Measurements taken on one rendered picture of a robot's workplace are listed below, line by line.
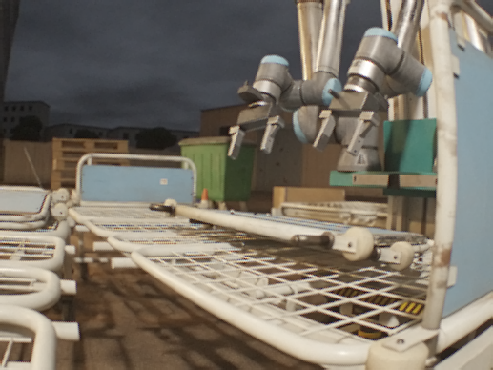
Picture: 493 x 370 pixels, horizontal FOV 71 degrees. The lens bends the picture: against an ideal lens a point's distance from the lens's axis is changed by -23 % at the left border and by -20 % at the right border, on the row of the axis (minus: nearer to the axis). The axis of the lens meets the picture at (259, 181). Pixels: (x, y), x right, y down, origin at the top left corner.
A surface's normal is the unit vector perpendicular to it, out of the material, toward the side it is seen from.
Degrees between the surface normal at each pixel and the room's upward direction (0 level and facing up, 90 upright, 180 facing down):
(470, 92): 90
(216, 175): 94
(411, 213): 90
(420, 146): 90
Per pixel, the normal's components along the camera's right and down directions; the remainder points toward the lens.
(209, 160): -0.58, 0.05
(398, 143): -0.80, -0.03
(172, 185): 0.57, 0.03
